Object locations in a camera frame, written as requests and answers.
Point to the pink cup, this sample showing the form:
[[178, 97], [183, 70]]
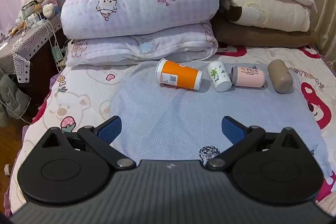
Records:
[[249, 77]]

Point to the orange paper cup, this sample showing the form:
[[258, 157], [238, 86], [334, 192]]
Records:
[[181, 75]]

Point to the cluttered bedside table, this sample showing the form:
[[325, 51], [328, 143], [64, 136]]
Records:
[[26, 45]]

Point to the teal pouch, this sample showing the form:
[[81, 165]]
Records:
[[57, 54]]

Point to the dark wooden bedside cabinet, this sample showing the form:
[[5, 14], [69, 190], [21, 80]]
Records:
[[42, 69]]

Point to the small beige object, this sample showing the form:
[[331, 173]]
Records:
[[7, 169]]

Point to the grey padded garment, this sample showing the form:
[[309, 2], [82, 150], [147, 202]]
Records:
[[13, 98]]

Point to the pink checked folded quilt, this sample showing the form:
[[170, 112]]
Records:
[[136, 3]]

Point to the brown folded blanket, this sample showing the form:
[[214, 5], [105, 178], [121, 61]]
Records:
[[249, 35]]

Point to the white cup with green print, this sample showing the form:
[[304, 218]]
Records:
[[219, 75]]

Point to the light blue patterned mat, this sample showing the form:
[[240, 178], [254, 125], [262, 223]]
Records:
[[170, 113]]

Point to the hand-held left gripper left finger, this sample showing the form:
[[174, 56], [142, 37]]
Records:
[[109, 129]]

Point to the cream folded blanket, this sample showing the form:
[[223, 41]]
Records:
[[278, 15]]

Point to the taupe cup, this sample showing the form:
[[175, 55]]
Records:
[[279, 77]]

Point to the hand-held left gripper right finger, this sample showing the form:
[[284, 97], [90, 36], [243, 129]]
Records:
[[232, 129]]

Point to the beige curtain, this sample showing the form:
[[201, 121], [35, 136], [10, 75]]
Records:
[[326, 16]]

